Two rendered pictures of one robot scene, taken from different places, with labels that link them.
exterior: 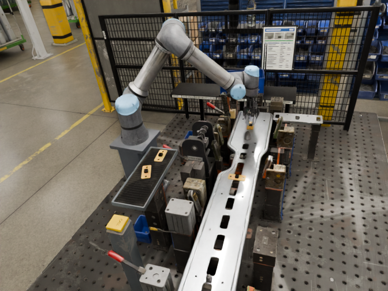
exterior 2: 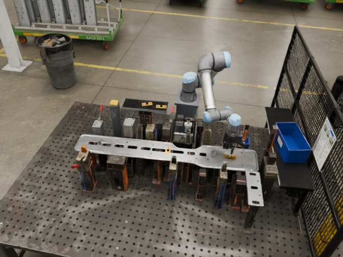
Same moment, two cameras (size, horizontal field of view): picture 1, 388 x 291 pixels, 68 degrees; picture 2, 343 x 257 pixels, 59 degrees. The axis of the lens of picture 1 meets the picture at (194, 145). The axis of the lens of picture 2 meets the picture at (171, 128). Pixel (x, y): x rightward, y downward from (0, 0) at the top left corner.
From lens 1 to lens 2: 1.99 m
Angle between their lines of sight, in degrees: 58
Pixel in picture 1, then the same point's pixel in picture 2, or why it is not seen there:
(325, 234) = (159, 224)
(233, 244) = (117, 150)
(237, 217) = (135, 151)
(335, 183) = (214, 240)
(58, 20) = not seen: outside the picture
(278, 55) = (321, 149)
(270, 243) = (114, 161)
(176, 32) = (202, 59)
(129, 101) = (188, 76)
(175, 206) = (128, 120)
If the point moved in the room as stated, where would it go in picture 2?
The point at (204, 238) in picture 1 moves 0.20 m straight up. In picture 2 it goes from (121, 140) to (119, 120)
